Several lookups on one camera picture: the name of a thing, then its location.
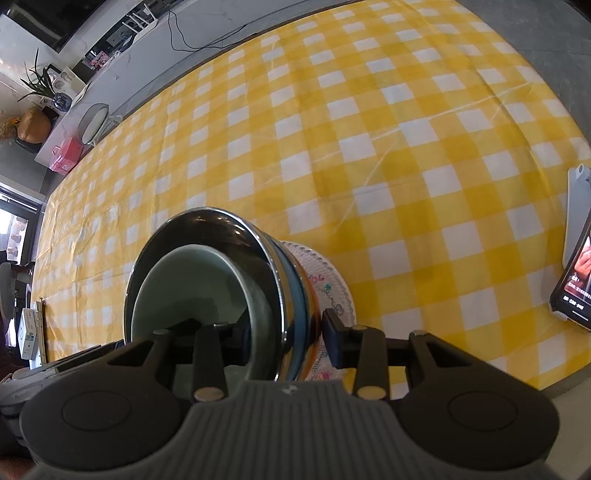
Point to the yellow checkered tablecloth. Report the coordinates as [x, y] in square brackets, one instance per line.
[392, 138]

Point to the green ceramic bowl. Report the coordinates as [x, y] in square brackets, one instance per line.
[194, 286]

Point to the round grey stool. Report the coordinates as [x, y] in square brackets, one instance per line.
[93, 122]

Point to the white phone stand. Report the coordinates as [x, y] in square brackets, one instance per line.
[577, 207]

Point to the blue steel bowl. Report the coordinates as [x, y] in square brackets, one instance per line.
[207, 230]

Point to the white picture frame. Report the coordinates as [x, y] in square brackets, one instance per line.
[74, 78]

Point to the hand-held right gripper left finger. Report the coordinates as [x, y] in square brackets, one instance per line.
[217, 350]

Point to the white paper box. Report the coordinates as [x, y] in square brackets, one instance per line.
[28, 340]

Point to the pink storage box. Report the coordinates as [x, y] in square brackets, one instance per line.
[67, 154]

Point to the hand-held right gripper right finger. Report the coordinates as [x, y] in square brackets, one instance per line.
[331, 344]

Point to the brown vase with dried flowers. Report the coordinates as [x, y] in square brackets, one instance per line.
[33, 125]

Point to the small photo frame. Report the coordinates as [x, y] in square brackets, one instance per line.
[98, 59]

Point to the black wall television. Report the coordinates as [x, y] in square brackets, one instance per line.
[41, 18]

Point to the black smartphone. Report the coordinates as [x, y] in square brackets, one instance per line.
[575, 286]

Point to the clear glass patterned plate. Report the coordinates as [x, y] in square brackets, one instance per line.
[347, 295]

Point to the white wifi router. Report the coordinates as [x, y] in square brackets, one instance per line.
[141, 21]

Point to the green plant in blue vase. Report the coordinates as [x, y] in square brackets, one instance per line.
[57, 92]

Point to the white fruit-painted plate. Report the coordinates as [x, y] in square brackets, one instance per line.
[323, 295]

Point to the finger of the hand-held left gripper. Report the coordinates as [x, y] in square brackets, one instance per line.
[78, 364]

